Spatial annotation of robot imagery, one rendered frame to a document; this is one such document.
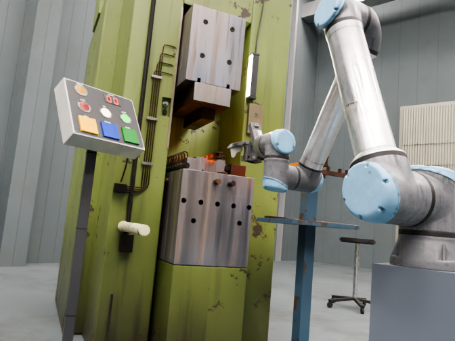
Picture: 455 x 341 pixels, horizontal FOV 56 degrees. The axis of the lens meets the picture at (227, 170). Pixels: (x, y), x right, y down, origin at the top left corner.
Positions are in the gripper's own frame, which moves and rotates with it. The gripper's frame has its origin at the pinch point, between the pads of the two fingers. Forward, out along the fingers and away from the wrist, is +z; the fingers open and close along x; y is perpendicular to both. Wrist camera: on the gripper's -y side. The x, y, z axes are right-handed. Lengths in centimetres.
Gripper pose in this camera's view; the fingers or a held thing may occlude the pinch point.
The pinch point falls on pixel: (240, 147)
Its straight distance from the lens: 184.9
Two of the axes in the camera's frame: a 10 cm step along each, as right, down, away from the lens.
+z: -4.1, 0.8, 9.1
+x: 9.1, 1.3, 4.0
